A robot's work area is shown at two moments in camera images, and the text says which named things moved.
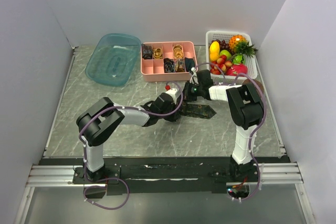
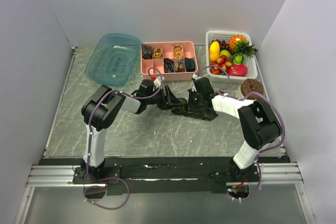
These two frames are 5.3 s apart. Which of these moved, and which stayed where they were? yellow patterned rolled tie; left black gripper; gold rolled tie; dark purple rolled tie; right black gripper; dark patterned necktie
Moved: left black gripper; right black gripper
Stayed: dark purple rolled tie; dark patterned necktie; yellow patterned rolled tie; gold rolled tie
